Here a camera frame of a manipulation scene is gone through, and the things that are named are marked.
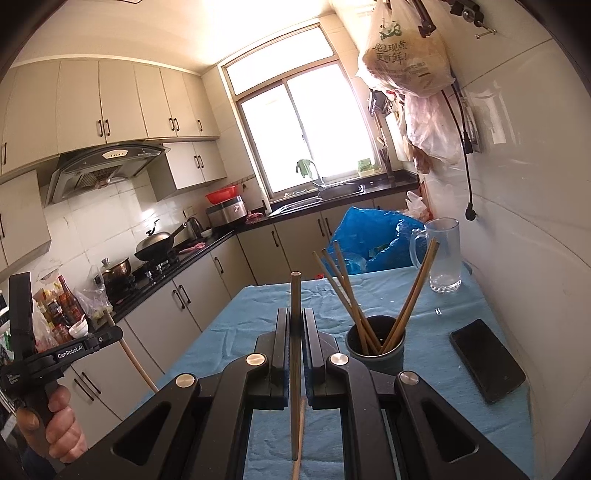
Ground wooden chopstick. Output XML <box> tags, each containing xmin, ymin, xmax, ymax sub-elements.
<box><xmin>290</xmin><ymin>271</ymin><xmax>303</xmax><ymax>461</ymax></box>
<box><xmin>381</xmin><ymin>237</ymin><xmax>437</xmax><ymax>354</ymax></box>
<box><xmin>312</xmin><ymin>250</ymin><xmax>370</xmax><ymax>356</ymax></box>
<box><xmin>385</xmin><ymin>240</ymin><xmax>440</xmax><ymax>354</ymax></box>
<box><xmin>322</xmin><ymin>248</ymin><xmax>382</xmax><ymax>354</ymax></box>
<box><xmin>332</xmin><ymin>241</ymin><xmax>370</xmax><ymax>342</ymax></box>
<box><xmin>104</xmin><ymin>310</ymin><xmax>160</xmax><ymax>394</ymax></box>
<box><xmin>291</xmin><ymin>398</ymin><xmax>307</xmax><ymax>480</ymax></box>

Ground dark sauce bottle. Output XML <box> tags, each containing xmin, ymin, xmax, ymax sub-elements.
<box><xmin>58</xmin><ymin>276</ymin><xmax>86</xmax><ymax>326</ymax></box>

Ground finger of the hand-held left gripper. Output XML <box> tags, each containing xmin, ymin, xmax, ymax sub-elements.
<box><xmin>95</xmin><ymin>327</ymin><xmax>124</xmax><ymax>349</ymax></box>

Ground kitchen window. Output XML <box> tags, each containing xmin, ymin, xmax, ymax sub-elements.
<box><xmin>221</xmin><ymin>23</ymin><xmax>384</xmax><ymax>199</ymax></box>

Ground black wok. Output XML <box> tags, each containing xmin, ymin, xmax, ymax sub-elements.
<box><xmin>134</xmin><ymin>219</ymin><xmax>188</xmax><ymax>261</ymax></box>

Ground glass mug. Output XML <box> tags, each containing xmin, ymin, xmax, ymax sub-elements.
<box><xmin>409</xmin><ymin>218</ymin><xmax>462</xmax><ymax>294</ymax></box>

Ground wall socket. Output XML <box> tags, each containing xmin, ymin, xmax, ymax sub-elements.
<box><xmin>462</xmin><ymin>92</ymin><xmax>483</xmax><ymax>153</ymax></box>

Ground steel kitchen sink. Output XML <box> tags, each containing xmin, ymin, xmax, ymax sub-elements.
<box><xmin>270</xmin><ymin>182</ymin><xmax>365</xmax><ymax>217</ymax></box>

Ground steel cooking pot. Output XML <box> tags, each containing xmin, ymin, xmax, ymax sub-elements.
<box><xmin>95</xmin><ymin>257</ymin><xmax>134</xmax><ymax>291</ymax></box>

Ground hanging kitchen utensils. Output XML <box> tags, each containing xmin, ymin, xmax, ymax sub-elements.
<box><xmin>368</xmin><ymin>90</ymin><xmax>402</xmax><ymax>178</ymax></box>

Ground dark utensil holder cup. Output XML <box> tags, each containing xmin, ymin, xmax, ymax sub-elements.
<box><xmin>345</xmin><ymin>315</ymin><xmax>407</xmax><ymax>376</ymax></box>

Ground gas stove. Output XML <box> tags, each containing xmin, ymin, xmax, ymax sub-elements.
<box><xmin>131</xmin><ymin>256</ymin><xmax>181</xmax><ymax>280</ymax></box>

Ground blue tablecloth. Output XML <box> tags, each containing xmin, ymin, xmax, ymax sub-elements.
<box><xmin>152</xmin><ymin>263</ymin><xmax>536</xmax><ymax>480</ymax></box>

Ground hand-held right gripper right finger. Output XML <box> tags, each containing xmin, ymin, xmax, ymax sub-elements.
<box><xmin>302</xmin><ymin>308</ymin><xmax>529</xmax><ymax>480</ymax></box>

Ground clear hanging plastic bag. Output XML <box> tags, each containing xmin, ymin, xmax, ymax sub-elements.
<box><xmin>402</xmin><ymin>90</ymin><xmax>463</xmax><ymax>174</ymax></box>

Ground blue plastic bag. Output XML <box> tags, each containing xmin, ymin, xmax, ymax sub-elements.
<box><xmin>329</xmin><ymin>206</ymin><xmax>428</xmax><ymax>274</ymax></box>

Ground red plastic basin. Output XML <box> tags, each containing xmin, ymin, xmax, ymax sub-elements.
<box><xmin>204</xmin><ymin>186</ymin><xmax>243</xmax><ymax>206</ymax></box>

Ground beige upper kitchen cabinets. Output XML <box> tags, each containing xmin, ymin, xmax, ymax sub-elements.
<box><xmin>0</xmin><ymin>58</ymin><xmax>228</xmax><ymax>273</ymax></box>

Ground silver rice cooker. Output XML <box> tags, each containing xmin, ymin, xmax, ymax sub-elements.
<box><xmin>205</xmin><ymin>202</ymin><xmax>249</xmax><ymax>228</ymax></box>

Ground chrome faucet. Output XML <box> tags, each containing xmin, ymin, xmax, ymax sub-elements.
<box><xmin>295</xmin><ymin>159</ymin><xmax>326</xmax><ymax>190</ymax></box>

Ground person's left hand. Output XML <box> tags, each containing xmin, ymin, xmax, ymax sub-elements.
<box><xmin>16</xmin><ymin>383</ymin><xmax>88</xmax><ymax>464</ymax></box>

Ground steel range hood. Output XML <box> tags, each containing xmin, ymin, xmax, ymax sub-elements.
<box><xmin>46</xmin><ymin>143</ymin><xmax>171</xmax><ymax>205</ymax></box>

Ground condiment bottles group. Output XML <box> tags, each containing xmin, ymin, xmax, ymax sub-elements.
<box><xmin>32</xmin><ymin>286</ymin><xmax>70</xmax><ymax>352</ymax></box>

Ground wall hook rack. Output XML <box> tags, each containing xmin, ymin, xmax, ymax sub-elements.
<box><xmin>448</xmin><ymin>0</ymin><xmax>497</xmax><ymax>38</ymax></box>

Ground beige lower kitchen cabinets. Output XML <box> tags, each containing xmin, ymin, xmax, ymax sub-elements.
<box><xmin>60</xmin><ymin>191</ymin><xmax>421</xmax><ymax>423</ymax></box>

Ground printed hanging plastic bag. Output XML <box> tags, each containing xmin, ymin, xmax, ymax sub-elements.
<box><xmin>356</xmin><ymin>0</ymin><xmax>455</xmax><ymax>97</ymax></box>

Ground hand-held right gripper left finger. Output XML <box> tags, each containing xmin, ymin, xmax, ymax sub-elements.
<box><xmin>55</xmin><ymin>308</ymin><xmax>293</xmax><ymax>480</ymax></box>

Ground black cable with plug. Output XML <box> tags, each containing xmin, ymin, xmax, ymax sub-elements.
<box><xmin>441</xmin><ymin>85</ymin><xmax>478</xmax><ymax>223</ymax></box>

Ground black smartphone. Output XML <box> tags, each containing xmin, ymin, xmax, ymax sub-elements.
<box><xmin>449</xmin><ymin>318</ymin><xmax>527</xmax><ymax>405</ymax></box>

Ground beige kitchen cabinets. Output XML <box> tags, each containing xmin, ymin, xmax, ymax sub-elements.
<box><xmin>60</xmin><ymin>191</ymin><xmax>421</xmax><ymax>423</ymax></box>
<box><xmin>0</xmin><ymin>58</ymin><xmax>228</xmax><ymax>273</ymax></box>

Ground white plastic bag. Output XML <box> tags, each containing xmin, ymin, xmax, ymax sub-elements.
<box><xmin>405</xmin><ymin>190</ymin><xmax>428</xmax><ymax>220</ymax></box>

